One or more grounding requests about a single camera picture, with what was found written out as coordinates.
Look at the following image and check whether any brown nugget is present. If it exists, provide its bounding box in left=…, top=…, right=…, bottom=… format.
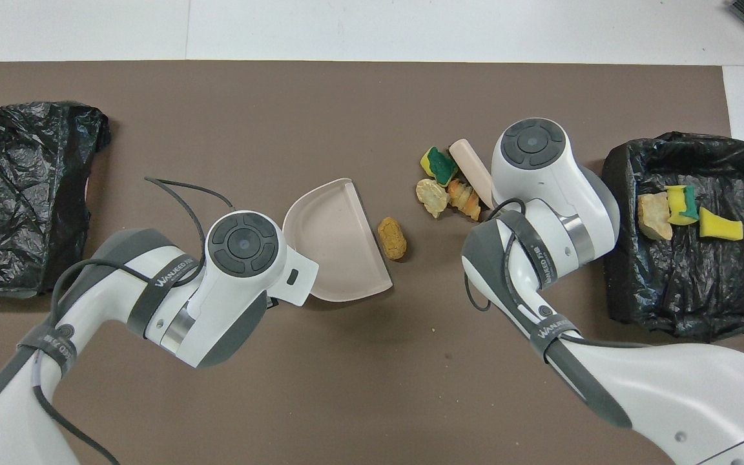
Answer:
left=377, top=217, right=408, bottom=262

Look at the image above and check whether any beige plastic dustpan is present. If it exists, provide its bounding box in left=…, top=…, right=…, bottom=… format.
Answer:
left=282, top=178, right=394, bottom=303

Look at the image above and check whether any round pale cracker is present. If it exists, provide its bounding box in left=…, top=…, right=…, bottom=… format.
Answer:
left=415, top=179, right=450, bottom=219

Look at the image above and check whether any green and yellow sponge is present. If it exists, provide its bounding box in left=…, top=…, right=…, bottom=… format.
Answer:
left=420, top=147, right=459, bottom=188

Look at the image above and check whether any orange striped croissant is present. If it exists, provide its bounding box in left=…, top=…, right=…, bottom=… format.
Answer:
left=446, top=179, right=482, bottom=223

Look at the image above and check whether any beige brush with black bristles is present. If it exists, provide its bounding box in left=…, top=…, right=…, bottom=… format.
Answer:
left=449, top=139, right=495, bottom=209

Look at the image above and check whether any pale bread chunk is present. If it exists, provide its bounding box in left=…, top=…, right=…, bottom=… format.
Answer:
left=636, top=192, right=674, bottom=242

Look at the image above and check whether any notched yellow sponge piece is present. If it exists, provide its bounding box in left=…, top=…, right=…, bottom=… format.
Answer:
left=665, top=185, right=700, bottom=227

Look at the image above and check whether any small yellow sponge wedge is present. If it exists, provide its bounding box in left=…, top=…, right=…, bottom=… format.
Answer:
left=698, top=207, right=744, bottom=242

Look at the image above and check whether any bin lined with black bag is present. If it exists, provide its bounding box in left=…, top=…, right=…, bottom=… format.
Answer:
left=598, top=131, right=744, bottom=343
left=0, top=101, right=112, bottom=299

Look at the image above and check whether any brown table mat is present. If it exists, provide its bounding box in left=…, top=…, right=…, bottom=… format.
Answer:
left=0, top=61, right=744, bottom=465

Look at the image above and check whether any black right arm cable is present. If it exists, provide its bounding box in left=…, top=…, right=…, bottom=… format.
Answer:
left=463, top=198, right=744, bottom=465

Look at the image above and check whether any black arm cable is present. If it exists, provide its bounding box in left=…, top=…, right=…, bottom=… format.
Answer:
left=31, top=176, right=235, bottom=465
left=463, top=198, right=744, bottom=465

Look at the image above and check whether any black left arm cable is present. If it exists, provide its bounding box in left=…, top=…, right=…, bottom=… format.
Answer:
left=31, top=176, right=235, bottom=465

